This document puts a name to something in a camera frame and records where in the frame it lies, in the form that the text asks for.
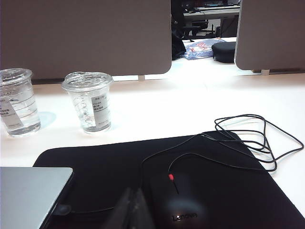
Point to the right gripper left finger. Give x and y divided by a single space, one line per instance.
124 212

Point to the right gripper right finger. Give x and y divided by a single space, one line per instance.
141 212

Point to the silver Dell laptop with sticker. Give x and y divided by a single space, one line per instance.
28 195

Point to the short clear plastic logo cup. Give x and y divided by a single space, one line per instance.
93 107

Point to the clear cup with white label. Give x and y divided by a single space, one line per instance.
19 107

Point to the black Lenovo mouse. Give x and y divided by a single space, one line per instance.
186 202

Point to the black mouse pad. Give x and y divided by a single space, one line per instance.
238 195

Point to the blue printed plastic bag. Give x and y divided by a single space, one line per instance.
199 48

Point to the black round zip case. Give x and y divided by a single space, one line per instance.
222 52

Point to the wide brown desk divider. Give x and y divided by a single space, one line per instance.
83 35

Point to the background person in dark jacket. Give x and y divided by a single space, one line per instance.
177 31

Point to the black office chair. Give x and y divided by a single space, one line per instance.
191 29

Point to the white background desk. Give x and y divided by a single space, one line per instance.
212 11

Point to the grey divider panel right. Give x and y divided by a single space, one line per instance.
271 33

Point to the divider mounting bracket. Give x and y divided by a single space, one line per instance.
141 78
265 72

